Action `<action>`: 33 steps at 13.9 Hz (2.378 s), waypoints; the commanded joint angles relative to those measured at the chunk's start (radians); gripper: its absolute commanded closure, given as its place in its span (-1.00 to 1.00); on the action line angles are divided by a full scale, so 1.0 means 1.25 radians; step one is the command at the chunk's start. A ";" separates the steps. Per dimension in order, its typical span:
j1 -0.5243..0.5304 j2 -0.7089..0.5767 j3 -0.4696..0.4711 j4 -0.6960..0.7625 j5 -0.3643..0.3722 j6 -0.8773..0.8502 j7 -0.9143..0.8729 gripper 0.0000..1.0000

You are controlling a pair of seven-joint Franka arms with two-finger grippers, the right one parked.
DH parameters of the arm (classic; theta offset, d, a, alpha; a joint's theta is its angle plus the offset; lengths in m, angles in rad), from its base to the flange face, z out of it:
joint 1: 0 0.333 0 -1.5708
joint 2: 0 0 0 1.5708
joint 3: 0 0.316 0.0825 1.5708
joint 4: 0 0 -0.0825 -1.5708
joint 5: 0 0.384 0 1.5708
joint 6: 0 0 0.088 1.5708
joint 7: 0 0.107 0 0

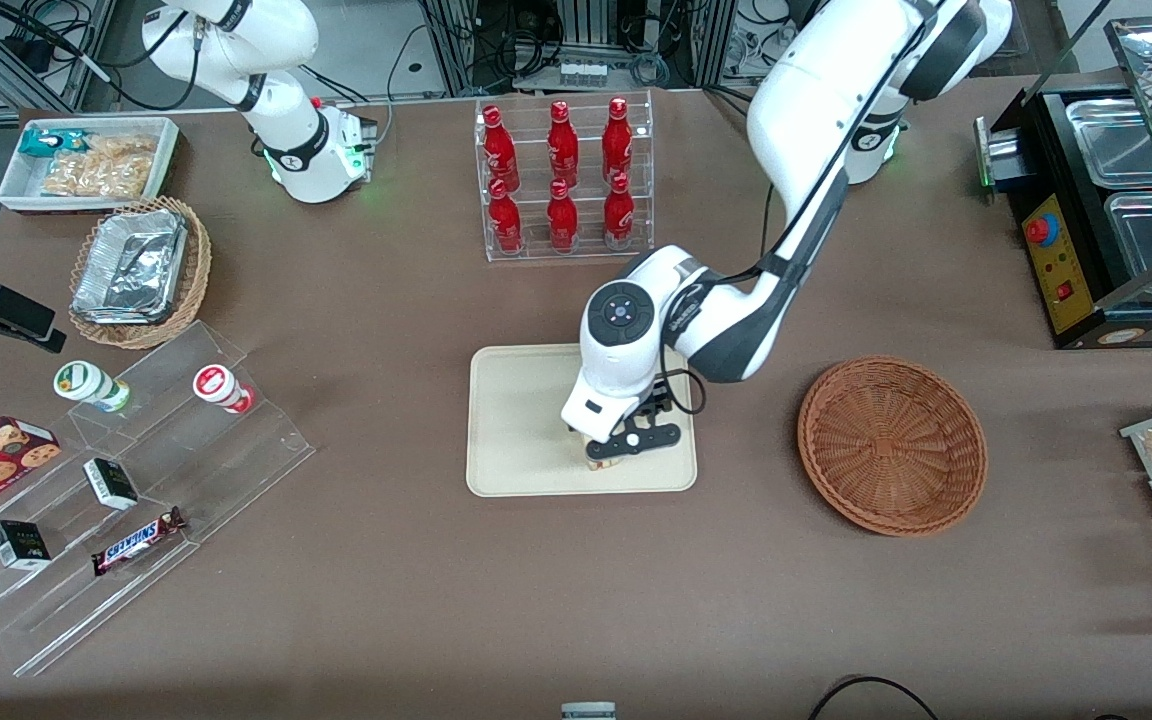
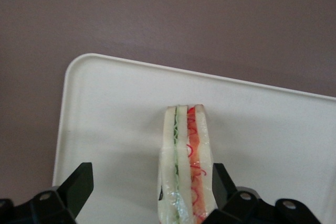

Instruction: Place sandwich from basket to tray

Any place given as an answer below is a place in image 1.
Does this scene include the triangle sandwich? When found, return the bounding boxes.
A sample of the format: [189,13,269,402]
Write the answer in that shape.
[566,425,629,472]

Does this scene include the beige rectangular tray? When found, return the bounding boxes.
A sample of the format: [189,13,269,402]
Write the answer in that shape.
[466,340,699,498]

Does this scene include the round brown wicker basket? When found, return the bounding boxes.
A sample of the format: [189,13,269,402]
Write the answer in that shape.
[797,356,989,538]

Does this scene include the oval wicker basket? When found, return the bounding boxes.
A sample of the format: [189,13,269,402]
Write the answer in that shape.
[68,196,212,351]

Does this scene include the red cola bottle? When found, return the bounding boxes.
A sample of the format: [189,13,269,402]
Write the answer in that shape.
[487,180,524,255]
[481,104,521,193]
[603,172,637,251]
[547,100,580,189]
[602,96,634,185]
[546,178,580,253]

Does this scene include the clear acrylic bottle rack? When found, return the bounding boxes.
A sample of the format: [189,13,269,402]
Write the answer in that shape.
[474,90,655,263]

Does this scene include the red lid drink cup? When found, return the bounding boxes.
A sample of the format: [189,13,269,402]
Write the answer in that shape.
[192,364,255,415]

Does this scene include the clear acrylic stepped shelf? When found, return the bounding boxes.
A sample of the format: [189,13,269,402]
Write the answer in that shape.
[0,320,317,679]

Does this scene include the black hot food display case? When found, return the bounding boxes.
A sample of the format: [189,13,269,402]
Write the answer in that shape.
[973,15,1152,351]

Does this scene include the Snickers chocolate bar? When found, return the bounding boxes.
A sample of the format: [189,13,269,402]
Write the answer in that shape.
[91,507,187,577]

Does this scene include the small black box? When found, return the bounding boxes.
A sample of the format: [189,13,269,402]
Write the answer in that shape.
[83,458,139,511]
[0,520,53,571]

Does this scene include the stack of foil trays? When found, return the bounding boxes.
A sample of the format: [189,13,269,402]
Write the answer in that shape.
[71,208,189,326]

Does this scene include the green lid drink cup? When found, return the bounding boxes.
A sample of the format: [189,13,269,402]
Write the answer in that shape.
[53,360,132,413]

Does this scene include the clear bag of crackers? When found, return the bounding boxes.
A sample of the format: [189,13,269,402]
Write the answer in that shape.
[41,135,159,199]

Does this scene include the teal snack packet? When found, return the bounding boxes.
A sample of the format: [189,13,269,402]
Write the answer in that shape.
[19,128,87,159]

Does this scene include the white plastic bin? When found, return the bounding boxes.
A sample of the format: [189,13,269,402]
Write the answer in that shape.
[0,117,180,216]

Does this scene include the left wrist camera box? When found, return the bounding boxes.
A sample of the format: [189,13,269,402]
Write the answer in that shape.
[636,372,679,423]

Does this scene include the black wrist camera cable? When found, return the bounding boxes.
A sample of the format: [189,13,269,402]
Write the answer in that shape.
[662,183,807,417]

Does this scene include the black cable loop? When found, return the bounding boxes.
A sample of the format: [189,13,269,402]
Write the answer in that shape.
[806,676,942,720]

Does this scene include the black clamp mount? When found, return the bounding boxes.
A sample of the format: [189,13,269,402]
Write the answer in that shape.
[0,260,67,353]

